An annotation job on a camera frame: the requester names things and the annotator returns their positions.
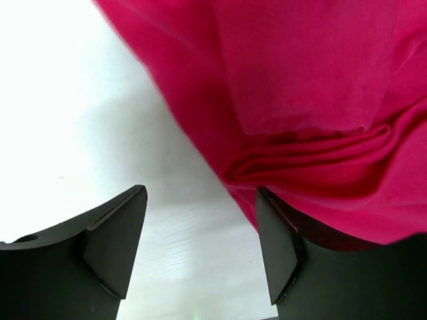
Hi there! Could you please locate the pink t-shirt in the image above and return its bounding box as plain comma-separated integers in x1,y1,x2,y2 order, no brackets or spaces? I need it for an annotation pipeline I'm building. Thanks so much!
97,1,426,243

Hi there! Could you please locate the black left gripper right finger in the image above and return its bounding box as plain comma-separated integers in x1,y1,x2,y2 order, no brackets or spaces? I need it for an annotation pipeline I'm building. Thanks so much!
256,187,426,319

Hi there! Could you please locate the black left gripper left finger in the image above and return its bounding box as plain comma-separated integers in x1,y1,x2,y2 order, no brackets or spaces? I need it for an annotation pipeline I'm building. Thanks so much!
1,185,147,319

